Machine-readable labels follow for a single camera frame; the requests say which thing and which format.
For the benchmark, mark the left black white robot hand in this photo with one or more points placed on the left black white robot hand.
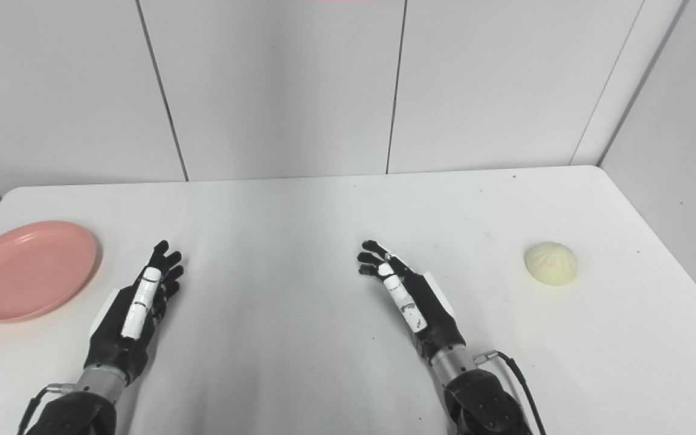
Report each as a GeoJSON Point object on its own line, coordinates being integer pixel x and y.
{"type": "Point", "coordinates": [118, 329]}

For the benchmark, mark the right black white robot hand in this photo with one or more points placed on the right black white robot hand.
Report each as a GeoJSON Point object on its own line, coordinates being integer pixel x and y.
{"type": "Point", "coordinates": [426, 302]}

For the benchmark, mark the pink round plate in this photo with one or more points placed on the pink round plate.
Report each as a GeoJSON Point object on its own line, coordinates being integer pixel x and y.
{"type": "Point", "coordinates": [26, 270]}

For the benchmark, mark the cream steamed bun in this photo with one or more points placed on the cream steamed bun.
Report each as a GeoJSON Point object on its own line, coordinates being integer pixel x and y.
{"type": "Point", "coordinates": [551, 263]}

